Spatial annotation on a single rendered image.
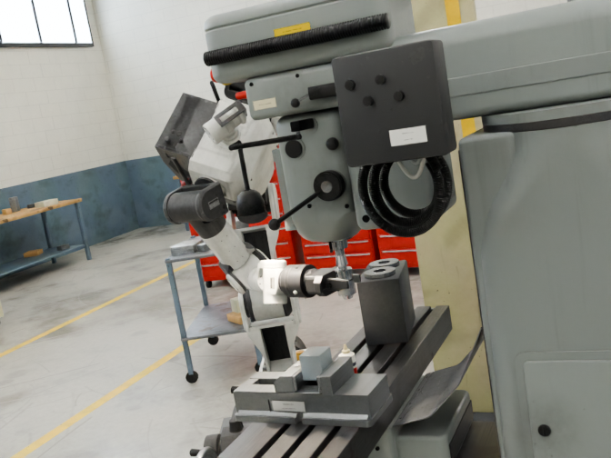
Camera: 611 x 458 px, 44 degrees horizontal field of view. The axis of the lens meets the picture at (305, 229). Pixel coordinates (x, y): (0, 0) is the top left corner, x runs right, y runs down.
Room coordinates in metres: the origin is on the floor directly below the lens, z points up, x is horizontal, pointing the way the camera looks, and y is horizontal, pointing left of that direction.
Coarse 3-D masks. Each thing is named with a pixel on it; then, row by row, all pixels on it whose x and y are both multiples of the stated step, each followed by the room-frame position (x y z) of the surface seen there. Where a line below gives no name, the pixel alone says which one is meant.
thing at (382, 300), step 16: (368, 272) 2.10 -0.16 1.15; (384, 272) 2.07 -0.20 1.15; (400, 272) 2.09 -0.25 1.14; (368, 288) 2.05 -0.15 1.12; (384, 288) 2.04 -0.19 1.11; (400, 288) 2.03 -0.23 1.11; (368, 304) 2.05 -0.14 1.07; (384, 304) 2.04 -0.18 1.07; (400, 304) 2.03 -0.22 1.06; (368, 320) 2.05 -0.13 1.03; (384, 320) 2.04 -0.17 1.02; (400, 320) 2.03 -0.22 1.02; (368, 336) 2.05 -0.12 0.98; (384, 336) 2.04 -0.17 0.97; (400, 336) 2.03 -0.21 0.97
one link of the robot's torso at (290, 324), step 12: (240, 300) 2.50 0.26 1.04; (300, 312) 2.54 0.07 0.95; (252, 324) 2.54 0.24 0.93; (264, 324) 2.51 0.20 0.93; (276, 324) 2.50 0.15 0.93; (288, 324) 2.50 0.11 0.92; (252, 336) 2.51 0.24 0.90; (264, 336) 2.55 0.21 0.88; (276, 336) 2.55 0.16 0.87; (288, 336) 2.50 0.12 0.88; (264, 348) 2.51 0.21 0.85; (276, 348) 2.58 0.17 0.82; (288, 348) 2.58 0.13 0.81; (276, 360) 2.60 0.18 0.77; (288, 360) 2.59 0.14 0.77
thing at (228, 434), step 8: (296, 336) 2.93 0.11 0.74; (296, 344) 2.82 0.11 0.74; (304, 344) 2.89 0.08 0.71; (232, 416) 2.65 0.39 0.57; (232, 424) 2.41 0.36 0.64; (240, 424) 2.42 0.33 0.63; (248, 424) 2.45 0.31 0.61; (224, 432) 2.43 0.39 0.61; (232, 432) 2.41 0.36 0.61; (240, 432) 2.40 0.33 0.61; (224, 440) 2.38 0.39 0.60; (232, 440) 2.38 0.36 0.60; (224, 448) 2.36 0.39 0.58
